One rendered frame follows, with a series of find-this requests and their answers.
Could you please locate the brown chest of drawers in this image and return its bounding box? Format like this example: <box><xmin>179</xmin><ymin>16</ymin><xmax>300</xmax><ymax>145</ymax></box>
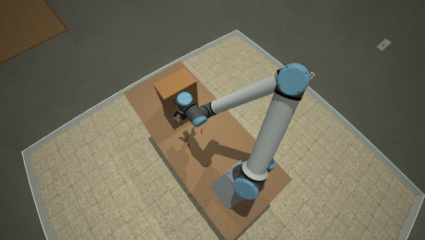
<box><xmin>153</xmin><ymin>67</ymin><xmax>198</xmax><ymax>119</ymax></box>

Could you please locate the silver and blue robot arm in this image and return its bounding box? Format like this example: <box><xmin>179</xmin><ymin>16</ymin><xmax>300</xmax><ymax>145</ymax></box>
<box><xmin>173</xmin><ymin>63</ymin><xmax>310</xmax><ymax>200</ymax></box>

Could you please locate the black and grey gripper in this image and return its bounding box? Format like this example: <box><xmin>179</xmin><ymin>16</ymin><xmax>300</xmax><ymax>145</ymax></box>
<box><xmin>173</xmin><ymin>111</ymin><xmax>187</xmax><ymax>122</ymax></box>

